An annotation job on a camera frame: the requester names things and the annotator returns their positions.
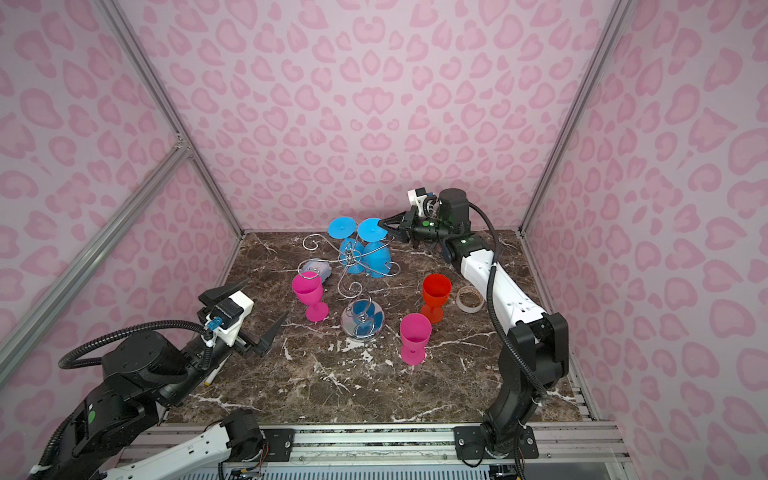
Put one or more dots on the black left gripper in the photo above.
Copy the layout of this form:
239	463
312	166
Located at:
248	344

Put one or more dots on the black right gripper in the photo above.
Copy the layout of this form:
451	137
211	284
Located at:
410	232

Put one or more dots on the blue wine glass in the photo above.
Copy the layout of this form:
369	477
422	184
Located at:
351	250
376	257

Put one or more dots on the red wine glass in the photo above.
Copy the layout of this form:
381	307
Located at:
436	290

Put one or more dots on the magenta wine glass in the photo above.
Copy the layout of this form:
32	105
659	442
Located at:
415	332
308	288

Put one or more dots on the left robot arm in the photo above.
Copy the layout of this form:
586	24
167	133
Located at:
146	368

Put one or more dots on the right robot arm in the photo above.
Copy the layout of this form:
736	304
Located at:
535	343

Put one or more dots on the white yellow marker pen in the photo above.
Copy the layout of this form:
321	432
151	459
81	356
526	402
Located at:
213	374

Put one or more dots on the grey square timer clock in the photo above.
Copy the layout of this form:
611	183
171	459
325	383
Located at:
316	268

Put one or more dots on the clear tape roll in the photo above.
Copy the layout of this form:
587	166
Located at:
469	300

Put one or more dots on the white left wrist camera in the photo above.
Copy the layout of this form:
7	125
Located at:
225	319

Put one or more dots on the chrome wire wine glass rack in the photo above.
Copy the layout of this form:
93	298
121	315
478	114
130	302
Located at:
362	318

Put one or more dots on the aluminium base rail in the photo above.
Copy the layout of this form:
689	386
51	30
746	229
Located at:
551	450

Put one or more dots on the aluminium frame bar left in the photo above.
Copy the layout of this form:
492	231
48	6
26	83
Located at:
37	321

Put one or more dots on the aluminium frame post right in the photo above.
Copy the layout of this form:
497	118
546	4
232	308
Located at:
620	15

